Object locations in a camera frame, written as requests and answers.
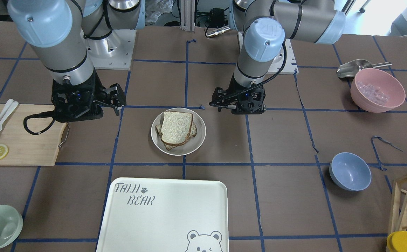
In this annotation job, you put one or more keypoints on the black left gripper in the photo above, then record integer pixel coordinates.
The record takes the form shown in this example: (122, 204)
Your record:
(235, 85)

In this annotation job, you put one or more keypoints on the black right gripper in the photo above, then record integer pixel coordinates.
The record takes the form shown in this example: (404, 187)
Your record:
(97, 88)

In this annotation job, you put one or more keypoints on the white plate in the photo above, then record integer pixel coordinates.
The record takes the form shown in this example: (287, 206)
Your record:
(191, 145)

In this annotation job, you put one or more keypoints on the bread slice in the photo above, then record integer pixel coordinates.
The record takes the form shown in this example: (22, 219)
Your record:
(193, 133)
(176, 127)

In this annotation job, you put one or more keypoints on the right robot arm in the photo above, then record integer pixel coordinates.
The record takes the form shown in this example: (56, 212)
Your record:
(68, 36)

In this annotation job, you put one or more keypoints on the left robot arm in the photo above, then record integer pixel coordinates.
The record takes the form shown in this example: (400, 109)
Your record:
(265, 26)

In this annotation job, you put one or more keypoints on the bread slice under egg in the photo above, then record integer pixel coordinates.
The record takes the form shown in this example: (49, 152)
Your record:
(193, 133)

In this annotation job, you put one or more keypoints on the wooden cutting board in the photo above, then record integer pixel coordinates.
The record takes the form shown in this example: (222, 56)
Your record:
(26, 149)

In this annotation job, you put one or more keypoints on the white plastic spoon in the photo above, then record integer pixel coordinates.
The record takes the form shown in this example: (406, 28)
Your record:
(8, 113)

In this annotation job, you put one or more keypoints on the cream bear tray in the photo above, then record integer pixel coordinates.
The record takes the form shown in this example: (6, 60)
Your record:
(165, 215)

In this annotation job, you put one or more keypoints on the metal scoop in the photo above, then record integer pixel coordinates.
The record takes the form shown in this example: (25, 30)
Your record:
(350, 69)

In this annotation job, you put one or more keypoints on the blue bowl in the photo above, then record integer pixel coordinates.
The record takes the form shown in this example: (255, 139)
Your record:
(350, 172)

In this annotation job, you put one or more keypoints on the pink bowl with ice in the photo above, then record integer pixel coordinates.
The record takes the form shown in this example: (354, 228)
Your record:
(376, 91)

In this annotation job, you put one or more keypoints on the yellow cup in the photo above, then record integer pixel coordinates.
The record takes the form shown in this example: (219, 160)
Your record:
(397, 242)

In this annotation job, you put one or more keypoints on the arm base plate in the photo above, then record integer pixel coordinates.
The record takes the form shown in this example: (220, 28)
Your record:
(289, 59)
(114, 52)

